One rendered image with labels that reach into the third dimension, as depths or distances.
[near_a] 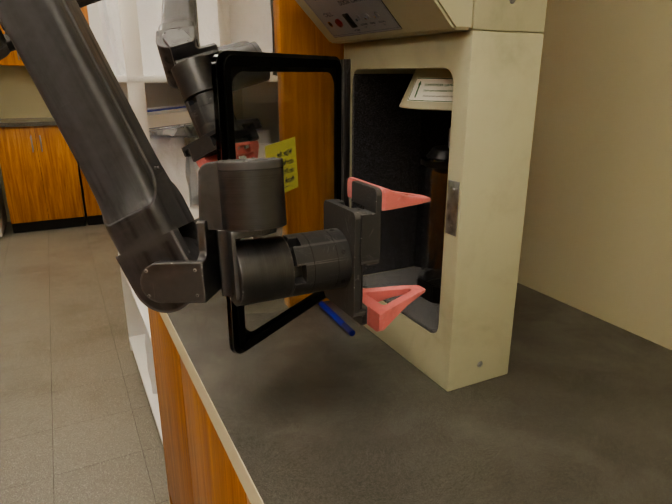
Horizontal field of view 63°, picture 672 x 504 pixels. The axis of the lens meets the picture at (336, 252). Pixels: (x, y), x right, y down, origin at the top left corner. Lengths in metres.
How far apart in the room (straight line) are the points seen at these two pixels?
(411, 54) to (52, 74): 0.46
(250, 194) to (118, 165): 0.11
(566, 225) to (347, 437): 0.66
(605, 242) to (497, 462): 0.55
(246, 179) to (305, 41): 0.56
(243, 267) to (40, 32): 0.25
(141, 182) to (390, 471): 0.41
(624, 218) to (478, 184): 0.43
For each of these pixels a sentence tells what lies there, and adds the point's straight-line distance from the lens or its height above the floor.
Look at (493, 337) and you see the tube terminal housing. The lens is 0.82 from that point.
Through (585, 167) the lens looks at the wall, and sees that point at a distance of 1.14.
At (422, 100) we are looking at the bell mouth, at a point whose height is 1.33.
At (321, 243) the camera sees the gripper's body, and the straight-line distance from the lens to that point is 0.50.
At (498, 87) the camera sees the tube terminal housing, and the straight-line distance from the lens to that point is 0.72.
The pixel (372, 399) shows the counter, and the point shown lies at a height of 0.94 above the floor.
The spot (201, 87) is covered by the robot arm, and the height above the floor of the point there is 1.35.
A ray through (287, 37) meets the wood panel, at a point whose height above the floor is 1.42.
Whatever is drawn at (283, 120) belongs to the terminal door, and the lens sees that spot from 0.80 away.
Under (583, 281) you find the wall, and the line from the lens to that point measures 1.17.
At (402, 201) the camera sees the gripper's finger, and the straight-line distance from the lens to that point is 0.52.
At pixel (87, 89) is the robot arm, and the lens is 0.51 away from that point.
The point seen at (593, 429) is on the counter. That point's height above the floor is 0.94.
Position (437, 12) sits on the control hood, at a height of 1.43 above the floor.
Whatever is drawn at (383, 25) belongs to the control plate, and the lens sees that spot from 0.78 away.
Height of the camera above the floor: 1.36
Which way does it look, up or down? 18 degrees down
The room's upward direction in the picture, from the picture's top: straight up
